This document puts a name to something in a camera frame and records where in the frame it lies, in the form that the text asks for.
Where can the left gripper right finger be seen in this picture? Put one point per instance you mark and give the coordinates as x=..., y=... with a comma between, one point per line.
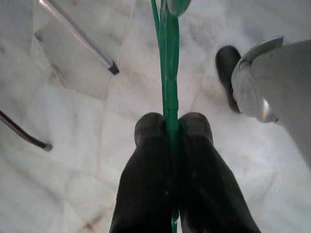
x=206, y=182

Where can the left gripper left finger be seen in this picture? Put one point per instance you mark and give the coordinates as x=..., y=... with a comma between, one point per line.
x=145, y=182

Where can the green plastic hanger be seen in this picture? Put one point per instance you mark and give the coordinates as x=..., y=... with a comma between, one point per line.
x=170, y=85

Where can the marble pattern folding table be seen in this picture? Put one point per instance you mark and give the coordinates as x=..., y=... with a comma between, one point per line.
x=24, y=137

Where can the silver metal clothes rack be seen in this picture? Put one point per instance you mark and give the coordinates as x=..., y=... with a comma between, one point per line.
x=80, y=36

